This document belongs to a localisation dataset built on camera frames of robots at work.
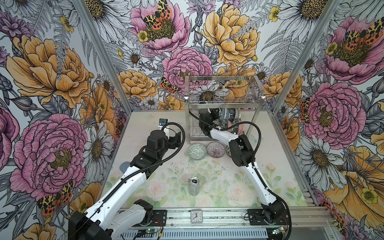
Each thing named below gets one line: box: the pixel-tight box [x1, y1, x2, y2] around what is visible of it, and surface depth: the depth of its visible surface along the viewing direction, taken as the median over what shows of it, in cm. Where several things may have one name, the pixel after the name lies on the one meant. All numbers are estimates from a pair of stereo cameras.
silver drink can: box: [188, 175, 200, 196], surface depth 73 cm
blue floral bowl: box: [224, 108, 231, 120], surface depth 107 cm
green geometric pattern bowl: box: [187, 143, 207, 160], surface depth 99 cm
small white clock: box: [190, 208, 203, 225], surface depth 75 cm
